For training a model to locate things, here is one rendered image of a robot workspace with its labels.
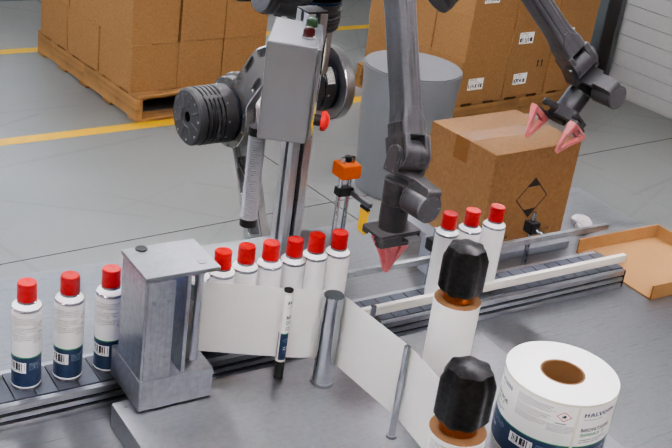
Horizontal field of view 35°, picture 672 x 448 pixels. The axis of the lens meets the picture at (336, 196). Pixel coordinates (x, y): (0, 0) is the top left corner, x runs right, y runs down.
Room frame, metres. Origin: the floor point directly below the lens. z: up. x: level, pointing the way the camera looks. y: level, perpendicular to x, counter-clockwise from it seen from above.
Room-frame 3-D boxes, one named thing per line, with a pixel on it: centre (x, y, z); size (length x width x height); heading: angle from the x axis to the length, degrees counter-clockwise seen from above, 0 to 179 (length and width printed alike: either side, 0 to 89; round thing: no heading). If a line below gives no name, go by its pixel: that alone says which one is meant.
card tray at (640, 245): (2.51, -0.84, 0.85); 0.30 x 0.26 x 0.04; 125
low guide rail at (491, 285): (2.07, -0.28, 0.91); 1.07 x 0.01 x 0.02; 125
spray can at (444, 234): (2.09, -0.25, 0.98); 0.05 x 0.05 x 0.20
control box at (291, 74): (1.94, 0.11, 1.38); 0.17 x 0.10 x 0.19; 0
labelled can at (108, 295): (1.65, 0.37, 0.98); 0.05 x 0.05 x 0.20
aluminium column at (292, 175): (2.02, 0.09, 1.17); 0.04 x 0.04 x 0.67; 35
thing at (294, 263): (1.86, 0.07, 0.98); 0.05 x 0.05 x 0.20
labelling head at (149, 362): (1.61, 0.27, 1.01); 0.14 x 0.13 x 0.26; 125
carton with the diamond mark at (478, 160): (2.57, -0.41, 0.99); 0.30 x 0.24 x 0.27; 129
